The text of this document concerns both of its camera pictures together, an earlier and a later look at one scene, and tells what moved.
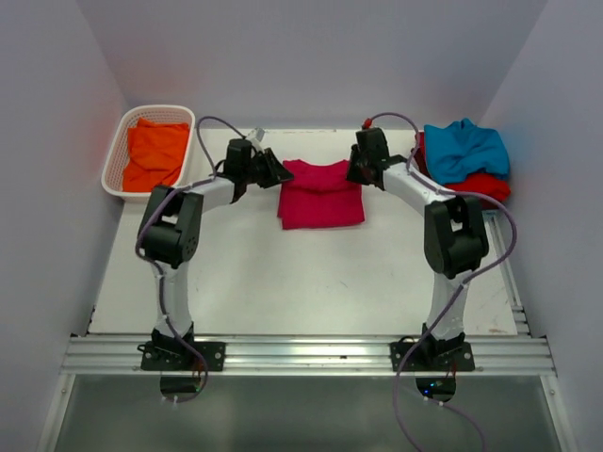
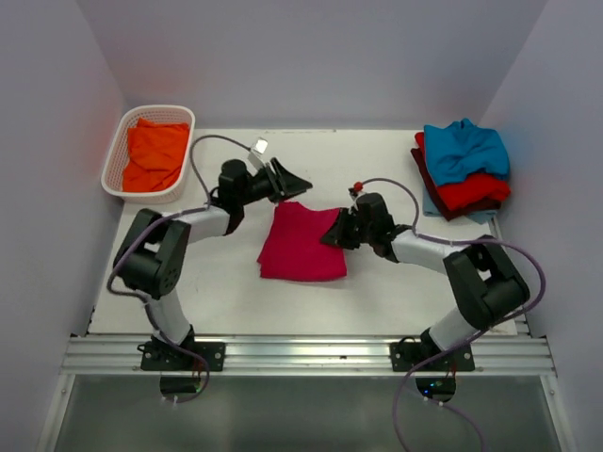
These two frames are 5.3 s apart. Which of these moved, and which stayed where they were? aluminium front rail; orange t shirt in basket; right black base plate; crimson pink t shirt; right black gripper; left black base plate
Moved: right black gripper; crimson pink t shirt
Stayed: right black base plate; left black base plate; aluminium front rail; orange t shirt in basket
